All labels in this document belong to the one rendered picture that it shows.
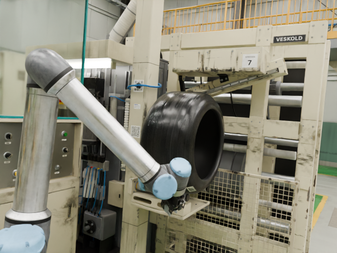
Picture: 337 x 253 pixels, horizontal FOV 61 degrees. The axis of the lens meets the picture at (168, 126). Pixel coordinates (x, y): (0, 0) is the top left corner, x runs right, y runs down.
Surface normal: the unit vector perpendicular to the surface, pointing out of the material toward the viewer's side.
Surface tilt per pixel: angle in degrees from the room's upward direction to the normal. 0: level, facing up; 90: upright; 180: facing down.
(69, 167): 90
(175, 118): 62
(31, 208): 88
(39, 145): 88
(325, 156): 90
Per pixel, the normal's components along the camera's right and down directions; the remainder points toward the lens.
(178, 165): 0.22, -0.74
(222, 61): -0.51, 0.00
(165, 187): 0.38, 0.08
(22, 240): 0.04, -0.99
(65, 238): 0.85, 0.09
